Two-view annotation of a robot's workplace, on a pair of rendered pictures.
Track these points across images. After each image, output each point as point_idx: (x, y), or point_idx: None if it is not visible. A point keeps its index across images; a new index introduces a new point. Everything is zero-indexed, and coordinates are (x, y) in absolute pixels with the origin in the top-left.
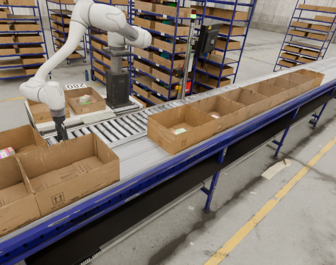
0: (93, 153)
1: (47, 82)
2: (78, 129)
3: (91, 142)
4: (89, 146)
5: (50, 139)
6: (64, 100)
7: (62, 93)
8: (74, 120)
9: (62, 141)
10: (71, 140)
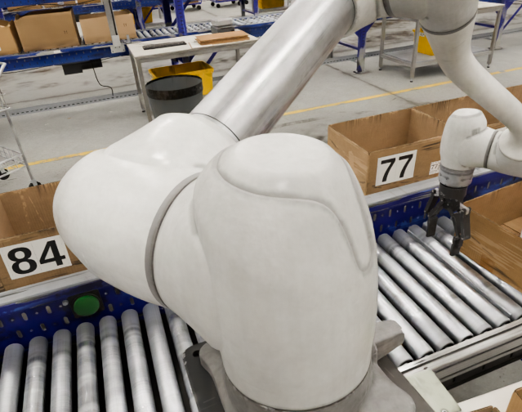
0: (369, 189)
1: (479, 110)
2: (443, 349)
3: (372, 167)
4: (376, 173)
5: (502, 313)
6: (440, 150)
7: (443, 129)
8: (476, 397)
9: (412, 142)
10: (401, 146)
